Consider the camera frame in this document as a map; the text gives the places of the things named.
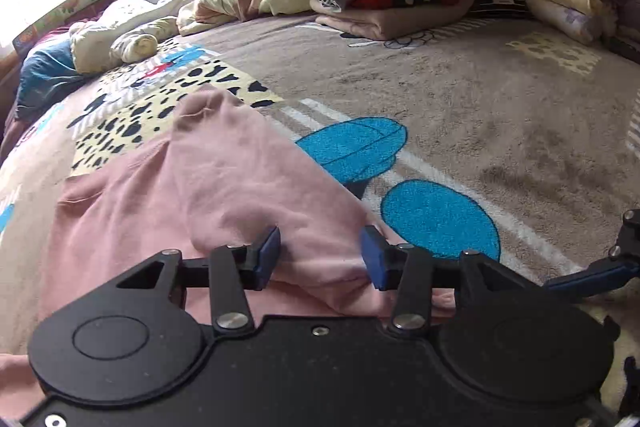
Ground pink sweatshirt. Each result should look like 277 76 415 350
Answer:
1 88 396 415

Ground Mickey Mouse bed blanket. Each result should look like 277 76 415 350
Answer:
1 13 639 358

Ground white patterned folded cloth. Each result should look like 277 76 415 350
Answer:
526 0 602 44

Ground rolled cream baby garment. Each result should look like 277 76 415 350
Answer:
110 16 178 64

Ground blue pillow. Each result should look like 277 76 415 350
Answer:
15 35 92 120

